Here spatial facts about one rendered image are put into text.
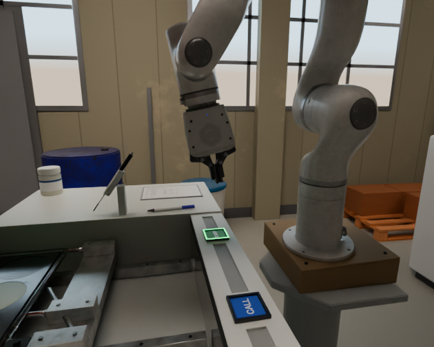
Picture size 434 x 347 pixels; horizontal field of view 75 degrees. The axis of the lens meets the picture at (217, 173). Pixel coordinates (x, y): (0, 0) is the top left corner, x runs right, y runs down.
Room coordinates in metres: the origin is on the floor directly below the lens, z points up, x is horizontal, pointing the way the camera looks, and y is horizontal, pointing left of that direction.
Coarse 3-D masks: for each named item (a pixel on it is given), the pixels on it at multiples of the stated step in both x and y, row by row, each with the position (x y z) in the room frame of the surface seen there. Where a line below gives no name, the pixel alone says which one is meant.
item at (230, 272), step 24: (192, 216) 0.76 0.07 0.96; (216, 216) 0.76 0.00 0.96; (216, 264) 0.50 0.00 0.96; (240, 264) 0.50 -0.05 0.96; (216, 288) 0.43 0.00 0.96; (240, 288) 0.43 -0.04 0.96; (264, 288) 0.43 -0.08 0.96; (240, 336) 0.32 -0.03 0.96; (264, 336) 0.33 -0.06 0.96; (288, 336) 0.32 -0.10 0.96
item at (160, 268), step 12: (132, 264) 0.69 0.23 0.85; (144, 264) 0.69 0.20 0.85; (156, 264) 0.69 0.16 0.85; (168, 264) 0.69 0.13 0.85; (180, 264) 0.70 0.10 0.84; (60, 276) 0.64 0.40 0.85; (72, 276) 0.64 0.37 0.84; (120, 276) 0.66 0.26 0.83; (132, 276) 0.67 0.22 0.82; (144, 276) 0.68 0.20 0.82
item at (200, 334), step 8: (168, 336) 0.44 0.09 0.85; (176, 336) 0.44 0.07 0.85; (184, 336) 0.44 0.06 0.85; (192, 336) 0.44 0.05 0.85; (200, 336) 0.44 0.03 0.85; (112, 344) 0.42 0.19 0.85; (120, 344) 0.42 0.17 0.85; (128, 344) 0.42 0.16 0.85; (136, 344) 0.42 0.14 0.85; (144, 344) 0.42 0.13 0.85; (152, 344) 0.42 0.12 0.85; (160, 344) 0.42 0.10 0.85; (168, 344) 0.42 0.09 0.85; (176, 344) 0.43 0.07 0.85; (184, 344) 0.43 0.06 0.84; (192, 344) 0.43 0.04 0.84; (200, 344) 0.43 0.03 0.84
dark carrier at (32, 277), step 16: (16, 256) 0.64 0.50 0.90; (32, 256) 0.64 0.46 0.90; (48, 256) 0.64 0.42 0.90; (0, 272) 0.57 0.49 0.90; (16, 272) 0.57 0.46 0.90; (32, 272) 0.57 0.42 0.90; (32, 288) 0.51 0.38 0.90; (16, 304) 0.46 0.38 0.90; (0, 320) 0.42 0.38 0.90; (0, 336) 0.39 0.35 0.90
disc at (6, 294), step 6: (6, 282) 0.53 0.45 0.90; (12, 282) 0.53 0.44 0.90; (18, 282) 0.53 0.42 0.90; (0, 288) 0.51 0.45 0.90; (6, 288) 0.51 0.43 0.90; (12, 288) 0.51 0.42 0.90; (18, 288) 0.51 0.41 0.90; (24, 288) 0.51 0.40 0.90; (0, 294) 0.49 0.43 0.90; (6, 294) 0.49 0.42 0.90; (12, 294) 0.49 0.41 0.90; (18, 294) 0.49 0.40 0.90; (0, 300) 0.48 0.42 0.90; (6, 300) 0.48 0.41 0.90; (12, 300) 0.48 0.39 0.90; (0, 306) 0.46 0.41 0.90; (6, 306) 0.46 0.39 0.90
